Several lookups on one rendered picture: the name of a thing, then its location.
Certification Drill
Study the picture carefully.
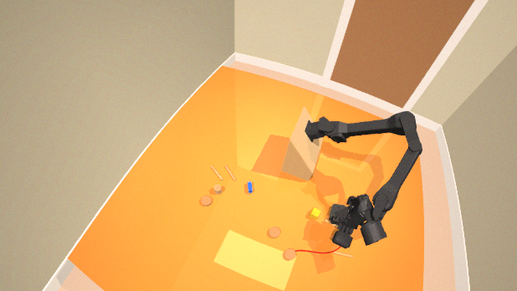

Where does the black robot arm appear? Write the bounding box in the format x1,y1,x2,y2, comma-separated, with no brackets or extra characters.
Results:
305,111,422,246

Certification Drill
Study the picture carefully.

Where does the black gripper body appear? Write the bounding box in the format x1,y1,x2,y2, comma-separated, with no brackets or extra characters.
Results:
331,196,364,248

